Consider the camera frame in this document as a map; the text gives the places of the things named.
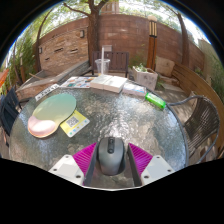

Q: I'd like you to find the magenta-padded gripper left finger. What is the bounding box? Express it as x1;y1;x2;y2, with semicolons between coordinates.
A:
48;142;99;187

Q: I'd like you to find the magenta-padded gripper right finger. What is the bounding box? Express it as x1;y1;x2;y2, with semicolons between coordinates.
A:
126;142;176;187

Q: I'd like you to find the dark grey computer mouse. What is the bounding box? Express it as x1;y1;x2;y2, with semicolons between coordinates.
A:
96;136;127;177

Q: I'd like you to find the green pink round mouse pad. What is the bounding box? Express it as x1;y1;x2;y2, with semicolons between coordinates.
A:
27;92;78;139

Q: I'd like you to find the small green packet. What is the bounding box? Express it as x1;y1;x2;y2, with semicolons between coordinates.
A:
144;92;167;110

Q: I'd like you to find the small pale booklet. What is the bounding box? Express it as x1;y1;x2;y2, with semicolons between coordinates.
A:
122;81;148;98

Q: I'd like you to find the dark wicker garden chair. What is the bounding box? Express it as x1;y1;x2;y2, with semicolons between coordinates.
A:
166;95;221;164

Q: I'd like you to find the white licence plate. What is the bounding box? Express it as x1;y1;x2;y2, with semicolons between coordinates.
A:
34;83;61;102

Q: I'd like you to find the thick white open book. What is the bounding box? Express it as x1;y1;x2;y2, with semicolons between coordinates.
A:
89;73;129;94

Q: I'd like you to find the white square planter box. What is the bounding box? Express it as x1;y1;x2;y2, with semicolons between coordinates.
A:
132;63;159;92

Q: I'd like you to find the raised stone garden bed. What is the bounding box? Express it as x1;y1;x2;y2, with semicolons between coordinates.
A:
14;59;91;101

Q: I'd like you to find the curved wooden bench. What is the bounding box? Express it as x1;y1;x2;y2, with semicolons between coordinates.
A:
171;63;224;148

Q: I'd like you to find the clear plastic cup with straw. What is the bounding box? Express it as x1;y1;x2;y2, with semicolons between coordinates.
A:
94;46;111;77

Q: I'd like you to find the beige square stone slab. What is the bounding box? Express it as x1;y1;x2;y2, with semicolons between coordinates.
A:
154;55;176;78

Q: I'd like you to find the dark wooden slatted chair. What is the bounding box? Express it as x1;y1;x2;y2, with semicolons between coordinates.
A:
90;50;130;78

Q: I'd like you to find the orange canopy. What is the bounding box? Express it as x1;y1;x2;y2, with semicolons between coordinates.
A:
0;68;9;88

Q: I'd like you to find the thin tree trunk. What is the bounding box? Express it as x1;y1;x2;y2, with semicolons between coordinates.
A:
173;11;191;68

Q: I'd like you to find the large tree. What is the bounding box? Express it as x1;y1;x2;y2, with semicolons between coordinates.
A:
63;0;111;66

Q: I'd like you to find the grey wall box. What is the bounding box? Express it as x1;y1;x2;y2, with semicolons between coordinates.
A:
101;44;113;53

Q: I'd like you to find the wooden garden lamp post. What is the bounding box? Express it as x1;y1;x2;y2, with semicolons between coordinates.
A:
146;14;158;71

